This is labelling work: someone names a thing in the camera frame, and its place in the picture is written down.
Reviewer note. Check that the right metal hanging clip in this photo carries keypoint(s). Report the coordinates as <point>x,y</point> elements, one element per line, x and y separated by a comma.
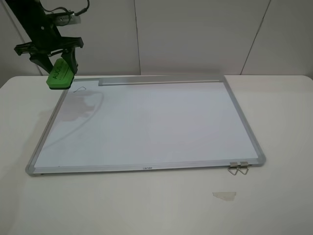
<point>243,167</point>

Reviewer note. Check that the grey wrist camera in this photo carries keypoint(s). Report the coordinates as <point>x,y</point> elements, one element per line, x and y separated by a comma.
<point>64,18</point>

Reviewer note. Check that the silver pen tray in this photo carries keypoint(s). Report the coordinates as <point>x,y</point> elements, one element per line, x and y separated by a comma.
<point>159,79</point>

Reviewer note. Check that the green whiteboard eraser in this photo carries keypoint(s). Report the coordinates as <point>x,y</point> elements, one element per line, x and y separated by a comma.
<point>61,76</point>

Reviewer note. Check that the metal hanging clip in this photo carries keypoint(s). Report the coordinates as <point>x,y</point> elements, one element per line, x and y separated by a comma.
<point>233,168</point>
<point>243,167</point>

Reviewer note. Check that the black marker scribble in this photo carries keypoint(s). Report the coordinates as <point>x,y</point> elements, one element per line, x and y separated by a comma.
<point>82,88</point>

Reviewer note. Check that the black green gripper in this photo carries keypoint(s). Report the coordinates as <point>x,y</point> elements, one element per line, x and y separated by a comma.
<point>44,35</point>

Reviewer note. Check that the aluminium framed whiteboard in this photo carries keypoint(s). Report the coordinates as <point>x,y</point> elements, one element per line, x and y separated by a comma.
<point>144,128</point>

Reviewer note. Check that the clear tape piece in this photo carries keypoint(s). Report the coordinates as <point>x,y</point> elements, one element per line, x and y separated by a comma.
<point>225,196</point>

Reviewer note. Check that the left metal hanging clip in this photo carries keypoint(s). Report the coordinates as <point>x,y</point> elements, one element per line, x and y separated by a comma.
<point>233,168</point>

